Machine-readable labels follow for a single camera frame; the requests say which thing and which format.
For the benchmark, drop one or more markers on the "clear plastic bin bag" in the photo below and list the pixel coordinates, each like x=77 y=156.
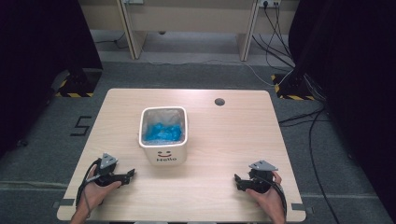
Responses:
x=163 y=116

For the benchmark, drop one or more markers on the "white smiley face bin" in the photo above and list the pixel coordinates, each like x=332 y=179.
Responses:
x=163 y=154

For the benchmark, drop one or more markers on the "beige desk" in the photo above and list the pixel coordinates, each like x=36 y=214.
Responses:
x=186 y=18

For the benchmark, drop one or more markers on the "black stand base hazard tape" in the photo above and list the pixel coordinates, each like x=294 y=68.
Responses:
x=79 y=85
x=295 y=87

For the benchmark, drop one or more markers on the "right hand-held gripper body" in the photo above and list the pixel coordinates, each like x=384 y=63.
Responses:
x=260 y=180

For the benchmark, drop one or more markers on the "black curtain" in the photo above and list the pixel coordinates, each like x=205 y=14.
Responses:
x=358 y=77
x=37 y=62

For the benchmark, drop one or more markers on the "person's left hand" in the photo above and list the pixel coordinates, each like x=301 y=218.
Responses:
x=96 y=194

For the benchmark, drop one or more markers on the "blue waste pile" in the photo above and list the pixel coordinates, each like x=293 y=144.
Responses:
x=163 y=132

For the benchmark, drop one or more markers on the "person's right hand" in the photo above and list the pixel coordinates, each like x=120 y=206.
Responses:
x=269 y=202

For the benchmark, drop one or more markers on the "white wall socket with plugs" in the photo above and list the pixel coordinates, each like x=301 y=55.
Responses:
x=269 y=2

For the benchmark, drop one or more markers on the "dark round table grommet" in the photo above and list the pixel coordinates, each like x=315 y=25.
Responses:
x=219 y=101

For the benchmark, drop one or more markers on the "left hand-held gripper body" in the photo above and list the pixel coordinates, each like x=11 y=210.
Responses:
x=107 y=174

